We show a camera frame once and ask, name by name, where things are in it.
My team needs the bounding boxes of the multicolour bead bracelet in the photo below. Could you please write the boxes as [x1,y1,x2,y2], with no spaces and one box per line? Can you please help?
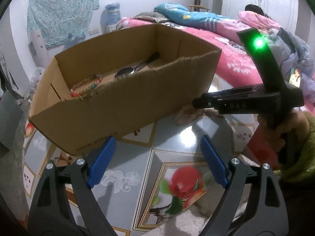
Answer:
[69,73,104,99]

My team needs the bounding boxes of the purple black smart watch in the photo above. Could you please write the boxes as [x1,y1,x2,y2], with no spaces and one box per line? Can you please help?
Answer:
[115,52,160,78]

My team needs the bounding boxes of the person's right hand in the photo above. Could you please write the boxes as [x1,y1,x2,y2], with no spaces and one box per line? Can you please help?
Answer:
[276,110,310,169]

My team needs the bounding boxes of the grey blue crumpled quilt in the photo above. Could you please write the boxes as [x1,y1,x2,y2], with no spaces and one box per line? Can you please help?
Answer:
[265,28,314,103]

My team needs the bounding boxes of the red floral bed quilt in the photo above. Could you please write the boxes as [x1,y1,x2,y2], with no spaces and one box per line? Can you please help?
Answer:
[115,16,315,114]

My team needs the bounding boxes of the brown cardboard box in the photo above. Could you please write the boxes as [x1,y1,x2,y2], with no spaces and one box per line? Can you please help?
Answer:
[28,24,221,156]

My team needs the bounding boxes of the pink blanket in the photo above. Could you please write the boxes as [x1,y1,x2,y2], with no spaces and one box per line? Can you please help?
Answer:
[238,11,282,31]

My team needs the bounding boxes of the grey flat board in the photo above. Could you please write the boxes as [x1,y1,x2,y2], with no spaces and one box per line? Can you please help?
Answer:
[0,91,23,151]

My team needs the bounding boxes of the white plastic bag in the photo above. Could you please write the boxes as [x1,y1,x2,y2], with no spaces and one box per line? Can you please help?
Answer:
[31,67,45,84]

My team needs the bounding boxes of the white cylindrical heater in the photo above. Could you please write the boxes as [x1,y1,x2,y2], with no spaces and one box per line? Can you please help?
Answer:
[31,29,50,68]

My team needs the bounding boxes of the teal patterned pillow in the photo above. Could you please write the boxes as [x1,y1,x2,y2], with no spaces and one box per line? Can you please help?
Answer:
[154,3,238,34]

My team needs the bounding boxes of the blue water jug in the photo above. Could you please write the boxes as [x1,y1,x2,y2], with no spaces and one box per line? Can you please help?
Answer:
[105,3,121,26]

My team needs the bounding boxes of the teal floral hanging cloth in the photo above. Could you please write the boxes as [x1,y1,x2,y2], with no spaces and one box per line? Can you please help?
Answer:
[27,0,99,48]

